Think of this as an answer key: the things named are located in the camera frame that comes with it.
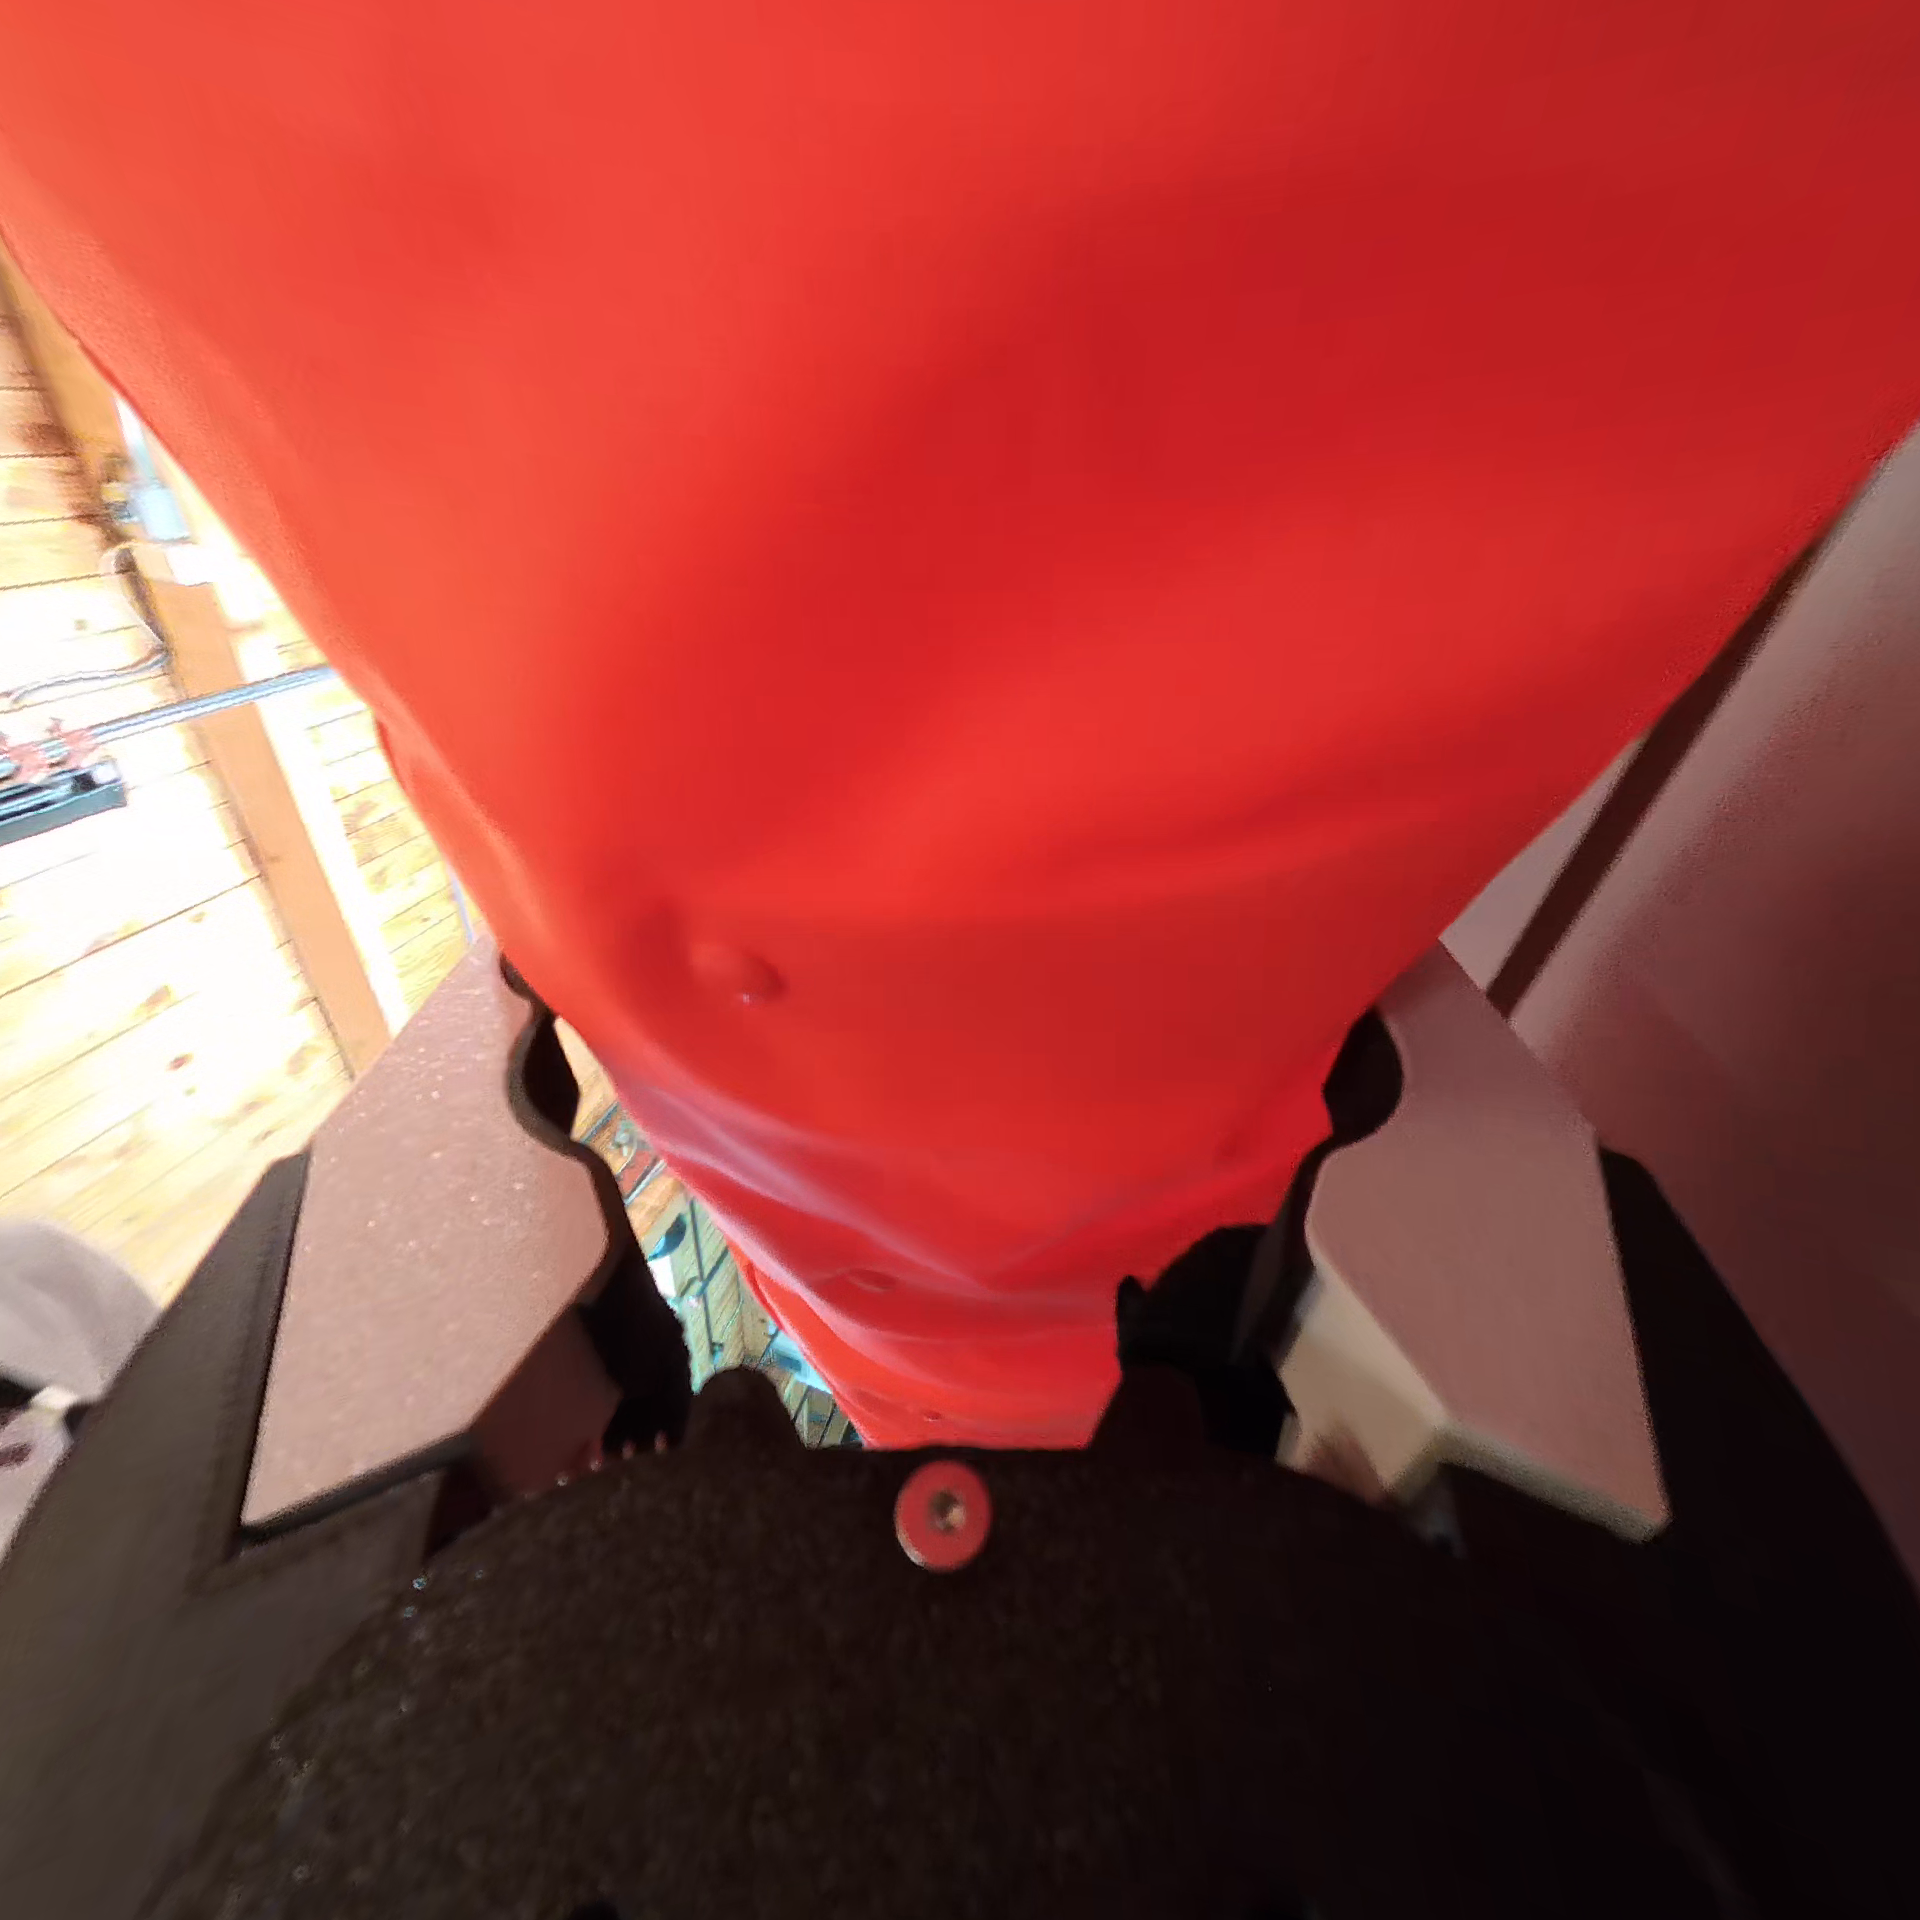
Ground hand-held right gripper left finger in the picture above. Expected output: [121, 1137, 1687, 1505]
[243, 943, 663, 1529]

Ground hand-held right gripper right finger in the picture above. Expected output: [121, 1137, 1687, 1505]
[1274, 935, 1674, 1536]

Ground orange garment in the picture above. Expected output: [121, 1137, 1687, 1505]
[0, 0, 1920, 1453]

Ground pale grey cloth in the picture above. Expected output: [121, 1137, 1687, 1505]
[0, 1215, 162, 1511]

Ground metal rod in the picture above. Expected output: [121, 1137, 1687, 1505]
[0, 661, 335, 756]

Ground black tray with red parts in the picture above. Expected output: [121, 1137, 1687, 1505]
[0, 725, 130, 846]

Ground wooden post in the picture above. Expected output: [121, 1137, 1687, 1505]
[130, 553, 394, 1080]

